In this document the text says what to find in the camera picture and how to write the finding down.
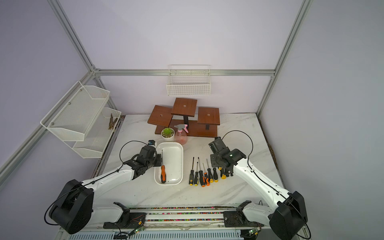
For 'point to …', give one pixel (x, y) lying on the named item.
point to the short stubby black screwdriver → (222, 173)
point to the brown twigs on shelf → (112, 123)
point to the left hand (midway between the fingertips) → (159, 158)
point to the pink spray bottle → (181, 137)
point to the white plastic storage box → (173, 160)
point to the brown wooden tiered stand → (202, 123)
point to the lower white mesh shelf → (97, 137)
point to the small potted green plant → (168, 134)
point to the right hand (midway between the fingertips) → (219, 161)
